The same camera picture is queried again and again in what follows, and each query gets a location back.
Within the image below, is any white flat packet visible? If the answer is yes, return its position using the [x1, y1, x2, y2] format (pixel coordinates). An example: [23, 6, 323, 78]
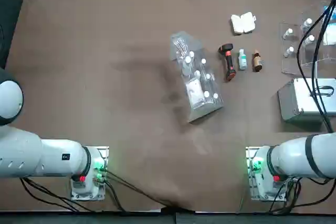
[184, 79, 206, 105]

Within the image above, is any brown medicine bottle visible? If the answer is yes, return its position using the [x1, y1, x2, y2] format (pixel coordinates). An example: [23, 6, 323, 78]
[252, 48, 264, 73]

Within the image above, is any white face mask packet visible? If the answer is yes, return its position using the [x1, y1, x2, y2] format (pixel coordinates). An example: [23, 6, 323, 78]
[322, 23, 336, 47]

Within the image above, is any aluminium carry case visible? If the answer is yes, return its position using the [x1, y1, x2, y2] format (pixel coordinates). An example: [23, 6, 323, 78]
[277, 77, 336, 125]

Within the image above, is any clear acrylic divided organizer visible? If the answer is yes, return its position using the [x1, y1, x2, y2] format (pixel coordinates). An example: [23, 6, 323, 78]
[279, 5, 336, 76]

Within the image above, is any blue white capsule bag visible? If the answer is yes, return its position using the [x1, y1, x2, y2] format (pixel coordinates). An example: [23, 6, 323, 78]
[327, 5, 336, 23]

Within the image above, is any clear stepped acrylic shelf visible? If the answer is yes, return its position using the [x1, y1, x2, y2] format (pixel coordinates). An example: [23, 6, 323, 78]
[170, 30, 225, 124]

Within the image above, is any white medicine bottle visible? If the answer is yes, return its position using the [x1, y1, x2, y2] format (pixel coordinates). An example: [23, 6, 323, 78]
[237, 48, 248, 71]

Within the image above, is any cotton swab packet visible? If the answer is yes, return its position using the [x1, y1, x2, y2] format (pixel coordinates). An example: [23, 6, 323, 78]
[172, 36, 190, 58]

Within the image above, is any white open pill box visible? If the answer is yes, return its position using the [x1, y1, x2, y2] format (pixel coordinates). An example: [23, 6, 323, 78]
[230, 12, 257, 37]

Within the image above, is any black base cable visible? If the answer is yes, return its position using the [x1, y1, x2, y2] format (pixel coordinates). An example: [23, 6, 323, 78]
[19, 167, 195, 213]

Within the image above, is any orange black barcode scanner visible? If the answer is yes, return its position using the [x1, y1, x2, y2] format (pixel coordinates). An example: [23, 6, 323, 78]
[217, 44, 237, 83]

